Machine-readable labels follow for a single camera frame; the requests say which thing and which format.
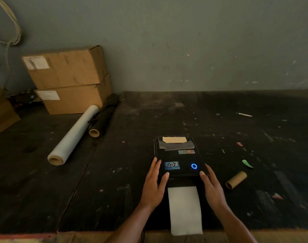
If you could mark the person's right hand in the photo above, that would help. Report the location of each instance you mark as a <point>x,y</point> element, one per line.
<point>214,192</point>

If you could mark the person's left hand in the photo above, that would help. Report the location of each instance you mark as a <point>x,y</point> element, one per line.
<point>152,191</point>

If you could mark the brown cardboard roll core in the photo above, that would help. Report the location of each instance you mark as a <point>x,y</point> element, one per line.
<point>236,180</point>

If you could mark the white paper roll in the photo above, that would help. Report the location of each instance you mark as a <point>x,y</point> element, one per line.
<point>185,211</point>

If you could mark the black printer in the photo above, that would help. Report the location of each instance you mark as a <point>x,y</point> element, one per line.
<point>178,159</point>

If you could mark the person's left forearm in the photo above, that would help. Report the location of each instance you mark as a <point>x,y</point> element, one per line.
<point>130,227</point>

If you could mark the black film roll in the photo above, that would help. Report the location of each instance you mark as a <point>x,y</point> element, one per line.
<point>104,115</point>

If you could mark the white plastic film roll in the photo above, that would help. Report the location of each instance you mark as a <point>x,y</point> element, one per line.
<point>71,137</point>

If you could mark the green sticker scrap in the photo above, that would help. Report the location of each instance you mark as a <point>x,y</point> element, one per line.
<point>247,163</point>

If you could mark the beige label strip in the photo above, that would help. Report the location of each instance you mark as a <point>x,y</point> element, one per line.
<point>174,139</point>

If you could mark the small white stick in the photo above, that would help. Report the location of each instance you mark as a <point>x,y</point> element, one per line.
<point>243,114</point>

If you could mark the large brown cardboard box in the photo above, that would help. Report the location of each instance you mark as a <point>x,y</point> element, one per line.
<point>65,69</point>
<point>75,98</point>

